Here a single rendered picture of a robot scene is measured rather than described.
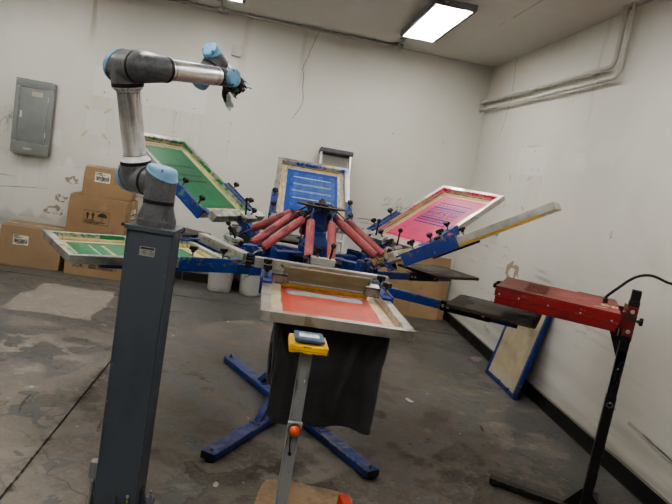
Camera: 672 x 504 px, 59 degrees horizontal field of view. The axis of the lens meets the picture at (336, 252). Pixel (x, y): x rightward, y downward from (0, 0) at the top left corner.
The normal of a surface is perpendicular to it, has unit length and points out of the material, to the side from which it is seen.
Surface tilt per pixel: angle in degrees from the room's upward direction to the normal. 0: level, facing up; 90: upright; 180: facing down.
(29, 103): 90
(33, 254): 90
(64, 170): 90
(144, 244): 90
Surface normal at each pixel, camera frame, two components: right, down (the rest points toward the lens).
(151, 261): 0.06, 0.15
